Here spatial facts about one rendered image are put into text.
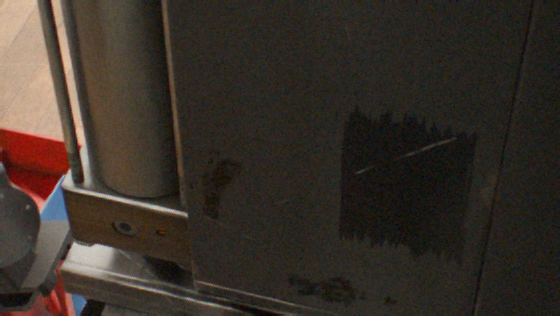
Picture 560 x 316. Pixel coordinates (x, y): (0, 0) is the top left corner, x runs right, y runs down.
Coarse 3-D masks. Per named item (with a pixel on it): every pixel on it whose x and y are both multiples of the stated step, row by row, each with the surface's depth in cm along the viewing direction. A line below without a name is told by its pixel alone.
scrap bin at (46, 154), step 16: (0, 128) 119; (16, 128) 119; (0, 144) 121; (16, 144) 120; (32, 144) 120; (48, 144) 119; (64, 144) 118; (80, 144) 118; (0, 160) 121; (16, 160) 122; (32, 160) 122; (48, 160) 121; (64, 160) 120; (16, 176) 122; (32, 176) 122; (48, 176) 122; (32, 192) 121; (48, 192) 121
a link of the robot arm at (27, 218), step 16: (0, 176) 78; (0, 192) 78; (16, 192) 79; (0, 208) 78; (16, 208) 79; (32, 208) 80; (0, 224) 79; (16, 224) 79; (32, 224) 80; (0, 240) 79; (16, 240) 80; (32, 240) 80; (0, 256) 79; (16, 256) 80
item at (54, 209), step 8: (64, 176) 118; (56, 192) 117; (48, 200) 116; (56, 200) 117; (48, 208) 116; (56, 208) 117; (64, 208) 118; (48, 216) 116; (56, 216) 117; (64, 216) 118
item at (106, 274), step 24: (72, 264) 80; (96, 264) 80; (120, 264) 80; (144, 264) 80; (168, 264) 80; (72, 288) 81; (96, 288) 80; (120, 288) 79; (144, 288) 78; (168, 288) 78; (192, 288) 79; (96, 312) 82; (120, 312) 80; (144, 312) 80; (168, 312) 80; (192, 312) 79; (216, 312) 78; (240, 312) 77; (264, 312) 77; (288, 312) 79
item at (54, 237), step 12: (48, 228) 91; (60, 228) 91; (36, 240) 90; (48, 240) 90; (60, 240) 89; (72, 240) 90; (36, 252) 90; (48, 252) 89; (60, 252) 89; (36, 264) 89; (48, 264) 88; (36, 276) 88; (48, 276) 87; (24, 288) 87; (36, 288) 87; (48, 288) 87
